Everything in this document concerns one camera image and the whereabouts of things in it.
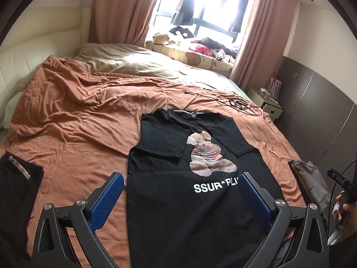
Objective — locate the beige bed sheet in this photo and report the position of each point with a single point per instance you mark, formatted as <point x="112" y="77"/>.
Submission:
<point x="125" y="58"/>

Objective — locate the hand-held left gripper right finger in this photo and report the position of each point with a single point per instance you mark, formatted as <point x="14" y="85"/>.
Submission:
<point x="255" y="201"/>

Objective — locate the person's right hand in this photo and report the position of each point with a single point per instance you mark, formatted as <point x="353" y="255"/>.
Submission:
<point x="352" y="208"/>

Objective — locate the black folded pants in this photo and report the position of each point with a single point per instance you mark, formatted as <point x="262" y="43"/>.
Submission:
<point x="16" y="189"/>

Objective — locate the dark hanging garment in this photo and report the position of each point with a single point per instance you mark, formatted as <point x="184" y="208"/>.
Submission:
<point x="182" y="11"/>
<point x="235" y="8"/>

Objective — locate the cream padded headboard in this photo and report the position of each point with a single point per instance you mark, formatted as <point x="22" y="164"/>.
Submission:
<point x="28" y="47"/>

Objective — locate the grey folded shirt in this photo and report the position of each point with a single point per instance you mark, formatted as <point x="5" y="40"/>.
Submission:
<point x="309" y="178"/>

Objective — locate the dark cloth pile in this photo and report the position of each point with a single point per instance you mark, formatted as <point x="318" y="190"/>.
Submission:
<point x="217" y="46"/>

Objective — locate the orange-brown blanket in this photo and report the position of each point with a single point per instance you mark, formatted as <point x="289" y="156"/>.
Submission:
<point x="83" y="122"/>

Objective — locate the grey wardrobe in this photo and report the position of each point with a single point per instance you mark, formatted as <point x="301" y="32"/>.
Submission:
<point x="320" y="111"/>

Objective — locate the window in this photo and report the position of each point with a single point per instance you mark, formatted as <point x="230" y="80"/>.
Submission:
<point x="209" y="5"/>

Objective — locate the pink curtain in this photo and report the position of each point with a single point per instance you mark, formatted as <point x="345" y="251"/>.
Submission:
<point x="265" y="28"/>
<point x="122" y="8"/>

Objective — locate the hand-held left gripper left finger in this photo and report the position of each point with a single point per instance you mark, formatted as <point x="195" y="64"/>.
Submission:
<point x="107" y="198"/>

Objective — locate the white nightstand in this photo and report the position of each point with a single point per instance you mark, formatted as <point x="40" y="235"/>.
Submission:
<point x="267" y="106"/>

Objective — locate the person's right forearm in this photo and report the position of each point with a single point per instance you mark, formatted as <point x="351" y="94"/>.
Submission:
<point x="347" y="245"/>

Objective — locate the red cloth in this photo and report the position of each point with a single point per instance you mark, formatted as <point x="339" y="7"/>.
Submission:
<point x="199" y="48"/>

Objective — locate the black printed t-shirt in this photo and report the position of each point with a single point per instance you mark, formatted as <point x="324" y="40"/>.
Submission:
<point x="173" y="201"/>

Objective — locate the black and white plush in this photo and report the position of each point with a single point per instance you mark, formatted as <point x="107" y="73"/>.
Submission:
<point x="181" y="32"/>

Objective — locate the cream plush toy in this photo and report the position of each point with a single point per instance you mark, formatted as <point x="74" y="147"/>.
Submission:
<point x="161" y="39"/>

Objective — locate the striped paper bag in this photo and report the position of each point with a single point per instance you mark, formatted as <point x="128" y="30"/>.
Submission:
<point x="274" y="86"/>

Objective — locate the bear print cushion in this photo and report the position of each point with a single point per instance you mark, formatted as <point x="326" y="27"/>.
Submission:
<point x="192" y="58"/>

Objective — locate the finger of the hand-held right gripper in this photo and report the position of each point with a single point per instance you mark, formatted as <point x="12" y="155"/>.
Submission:
<point x="332" y="171"/>

